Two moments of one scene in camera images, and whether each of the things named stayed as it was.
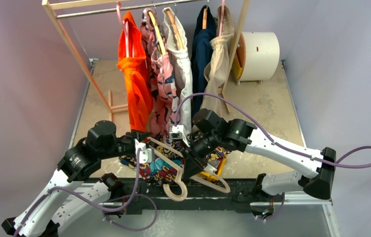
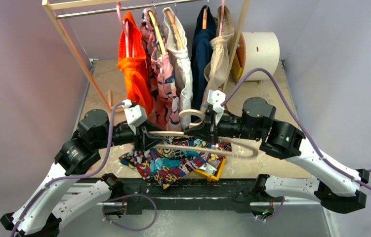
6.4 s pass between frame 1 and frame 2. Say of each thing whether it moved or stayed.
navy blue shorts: stayed
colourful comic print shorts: moved
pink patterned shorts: stayed
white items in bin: stayed
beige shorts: stayed
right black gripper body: moved
